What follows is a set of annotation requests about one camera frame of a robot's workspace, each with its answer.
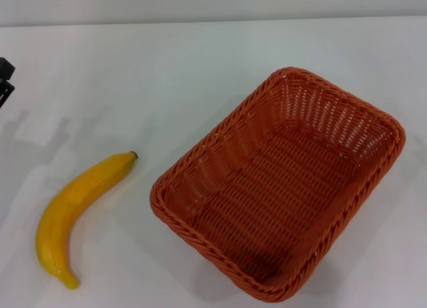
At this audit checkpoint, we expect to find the yellow plastic banana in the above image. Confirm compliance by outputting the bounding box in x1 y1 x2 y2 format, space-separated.
35 150 139 291

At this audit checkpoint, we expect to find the orange woven plastic basket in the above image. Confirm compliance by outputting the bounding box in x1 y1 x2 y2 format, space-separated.
149 66 407 303

